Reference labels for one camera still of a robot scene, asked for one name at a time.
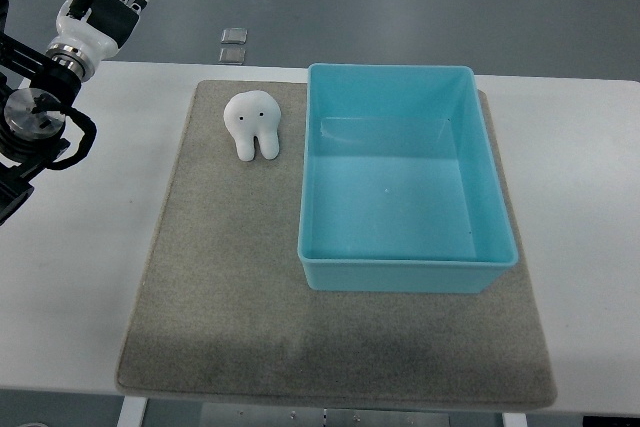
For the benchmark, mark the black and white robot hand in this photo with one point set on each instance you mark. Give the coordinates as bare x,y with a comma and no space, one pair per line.
95,29

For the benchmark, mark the white tooth plush toy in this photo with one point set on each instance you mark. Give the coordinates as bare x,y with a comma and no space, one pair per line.
253,117

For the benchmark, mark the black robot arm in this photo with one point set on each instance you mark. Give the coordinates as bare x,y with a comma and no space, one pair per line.
40,128

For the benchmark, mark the blue plastic box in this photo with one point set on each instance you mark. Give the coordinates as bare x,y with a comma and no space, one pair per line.
401,189

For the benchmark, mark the grey felt mat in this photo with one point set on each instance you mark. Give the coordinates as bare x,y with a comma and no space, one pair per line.
224,313

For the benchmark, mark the white table leg left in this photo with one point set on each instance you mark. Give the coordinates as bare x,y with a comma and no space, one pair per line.
132,412

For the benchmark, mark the white table leg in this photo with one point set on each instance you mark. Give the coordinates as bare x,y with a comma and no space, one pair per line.
132,412
514,420

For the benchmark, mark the metal table crossbar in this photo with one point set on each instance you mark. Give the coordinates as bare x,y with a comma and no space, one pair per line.
254,415

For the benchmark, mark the white table leg right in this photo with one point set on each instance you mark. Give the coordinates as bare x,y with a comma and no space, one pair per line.
514,420

